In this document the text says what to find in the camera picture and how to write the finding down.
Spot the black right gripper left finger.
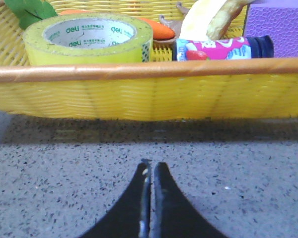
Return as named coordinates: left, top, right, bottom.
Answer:
left=81, top=160, right=151, bottom=238

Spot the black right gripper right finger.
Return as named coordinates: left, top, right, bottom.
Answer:
left=152, top=162, right=226, bottom=238

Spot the yellow tape roll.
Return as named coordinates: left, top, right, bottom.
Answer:
left=23, top=12, right=153, bottom=65

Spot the yellow woven basket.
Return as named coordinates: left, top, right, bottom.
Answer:
left=0, top=0, right=298, bottom=121

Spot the pink labelled small bottle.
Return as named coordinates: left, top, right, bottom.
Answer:
left=172, top=35, right=274, bottom=61

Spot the orange toy carrot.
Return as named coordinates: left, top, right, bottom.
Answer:
left=3, top=0, right=175, bottom=40

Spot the peeled toy banana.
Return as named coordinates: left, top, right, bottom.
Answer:
left=179, top=0, right=252, bottom=41

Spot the purple textured box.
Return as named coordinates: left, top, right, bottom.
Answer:
left=243, top=0, right=298, bottom=58

